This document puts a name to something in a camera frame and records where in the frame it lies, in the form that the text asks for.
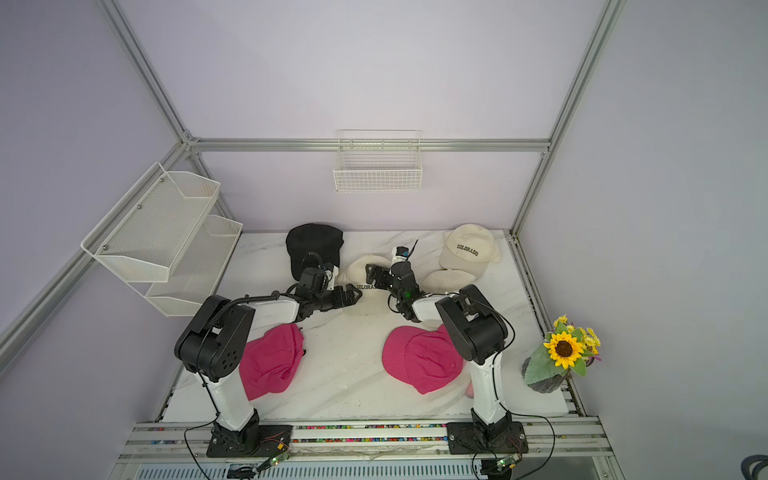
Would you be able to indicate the sunflower bouquet in pot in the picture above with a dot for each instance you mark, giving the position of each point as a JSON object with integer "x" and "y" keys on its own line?
{"x": 567, "y": 350}

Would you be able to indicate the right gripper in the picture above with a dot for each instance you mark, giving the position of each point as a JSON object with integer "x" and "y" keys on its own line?
{"x": 384, "y": 272}

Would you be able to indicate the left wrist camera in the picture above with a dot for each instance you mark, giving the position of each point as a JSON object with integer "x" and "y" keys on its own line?
{"x": 315, "y": 281}

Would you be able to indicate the plain black cap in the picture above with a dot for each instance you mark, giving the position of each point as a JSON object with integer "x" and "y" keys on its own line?
{"x": 324, "y": 240}

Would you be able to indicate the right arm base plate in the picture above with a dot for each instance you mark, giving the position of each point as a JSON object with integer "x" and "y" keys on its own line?
{"x": 504, "y": 437}

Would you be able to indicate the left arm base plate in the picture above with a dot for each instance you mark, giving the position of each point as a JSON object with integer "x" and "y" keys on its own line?
{"x": 253, "y": 441}

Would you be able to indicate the aluminium front rail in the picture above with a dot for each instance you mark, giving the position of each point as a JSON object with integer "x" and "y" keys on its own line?
{"x": 560, "y": 448}

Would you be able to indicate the white two-tier mesh shelf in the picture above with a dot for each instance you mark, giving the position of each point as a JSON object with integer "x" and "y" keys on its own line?
{"x": 164, "y": 240}

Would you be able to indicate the white wire wall basket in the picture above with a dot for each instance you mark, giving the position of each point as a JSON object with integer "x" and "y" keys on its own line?
{"x": 378, "y": 161}

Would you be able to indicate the cream Colorado cap front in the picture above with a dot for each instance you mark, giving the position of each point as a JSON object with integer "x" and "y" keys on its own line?
{"x": 446, "y": 281}

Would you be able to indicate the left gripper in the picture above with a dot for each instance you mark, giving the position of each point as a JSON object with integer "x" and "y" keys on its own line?
{"x": 342, "y": 302}

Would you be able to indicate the left magenta cap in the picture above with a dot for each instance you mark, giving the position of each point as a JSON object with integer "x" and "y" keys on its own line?
{"x": 270, "y": 363}

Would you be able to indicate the magenta cap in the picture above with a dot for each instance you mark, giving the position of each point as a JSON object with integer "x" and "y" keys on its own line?
{"x": 270, "y": 363}
{"x": 426, "y": 360}

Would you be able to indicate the cream Colorado cap back right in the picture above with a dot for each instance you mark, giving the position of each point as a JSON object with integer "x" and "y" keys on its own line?
{"x": 470, "y": 248}

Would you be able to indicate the right magenta cap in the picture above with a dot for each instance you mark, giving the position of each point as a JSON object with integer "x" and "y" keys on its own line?
{"x": 426, "y": 360}

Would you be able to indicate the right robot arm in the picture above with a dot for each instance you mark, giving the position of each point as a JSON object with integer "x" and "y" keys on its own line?
{"x": 471, "y": 333}

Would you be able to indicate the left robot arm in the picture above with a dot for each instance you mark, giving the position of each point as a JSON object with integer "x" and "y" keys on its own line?
{"x": 213, "y": 344}

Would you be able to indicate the aluminium cage frame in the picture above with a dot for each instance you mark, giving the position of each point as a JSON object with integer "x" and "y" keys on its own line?
{"x": 156, "y": 152}

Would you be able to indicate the cream colorado cap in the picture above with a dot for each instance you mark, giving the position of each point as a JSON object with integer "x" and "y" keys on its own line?
{"x": 470, "y": 248}
{"x": 446, "y": 281}

